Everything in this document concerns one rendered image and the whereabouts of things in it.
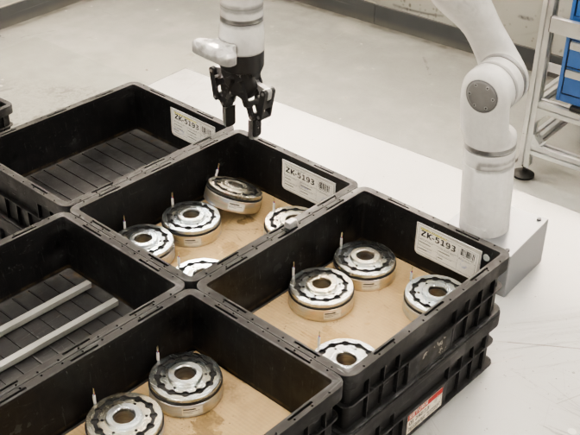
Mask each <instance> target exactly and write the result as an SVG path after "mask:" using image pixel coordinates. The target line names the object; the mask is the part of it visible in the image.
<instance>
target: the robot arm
mask: <svg viewBox="0 0 580 435"><path fill-rule="evenodd" d="M431 1H432V2H433V4H434V5H435V6H436V7H437V8H438V9H439V10H440V11H441V12H442V13H443V14H444V15H445V16H446V17H448V18H449V19H450V20H451V21H452V22H454V23H455V24H456V25H457V26H458V27H459V28H460V29H461V31H462V32H463V33H464V35H465V36H466V38H467V40H468V42H469V44H470V46H471V48H472V50H473V52H474V55H475V56H476V61H477V64H478V65H477V66H475V67H474V68H473V69H471V70H470V71H469V72H468V73H467V74H466V75H465V77H464V79H463V83H462V87H461V95H460V127H461V131H462V134H463V169H462V184H461V198H460V213H459V226H460V228H461V229H462V230H465V231H467V232H469V233H471V234H473V235H475V236H478V237H480V238H484V239H486V238H496V237H498V236H502V235H504V234H505V233H506V232H507V231H508V228H509V221H510V211H511V203H512V193H513V183H514V165H515V155H516V146H517V132H516V130H515V128H514V127H513V126H512V125H510V124H509V113H510V108H511V107H512V106H513V105H515V104H516V103H517V102H518V101H520V100H521V99H522V98H523V97H524V96H525V94H526V92H527V90H528V86H529V76H528V72H527V69H526V66H525V64H524V61H523V60H522V58H521V57H520V54H519V52H518V51H517V49H516V47H515V45H514V44H513V42H512V41H511V39H510V37H509V35H508V33H507V31H506V29H505V28H504V27H503V25H502V23H501V20H500V18H499V16H498V14H497V12H496V10H495V6H494V5H493V3H492V1H491V0H431ZM219 8H220V21H219V28H218V38H217V39H207V38H196V39H195V40H193V41H192V51H193V52H194V53H195V54H197V55H199V56H201V57H203V58H205V59H207V60H210V61H212V62H214V63H216V65H214V66H210V67H209V72H210V77H211V88H212V93H213V97H214V99H215V100H219V101H220V104H221V105H222V106H223V120H224V126H225V127H230V126H232V125H234V124H235V123H236V105H235V104H233V103H234V102H235V101H236V96H238V97H239V98H240V99H241V100H242V102H243V107H244V108H246V109H247V112H248V116H249V139H251V140H253V139H255V138H257V137H258V136H259V135H260V134H261V132H262V120H263V119H266V118H268V117H271V114H272V109H273V104H274V95H275V88H274V87H273V86H271V87H266V86H265V85H264V84H263V83H262V77H261V71H262V68H263V67H264V43H265V31H264V24H263V0H219ZM219 85H220V86H221V91H218V86H219ZM254 96H255V98H254V99H253V100H251V101H249V98H252V97H254ZM253 106H255V109H256V112H254V110H253Z"/></svg>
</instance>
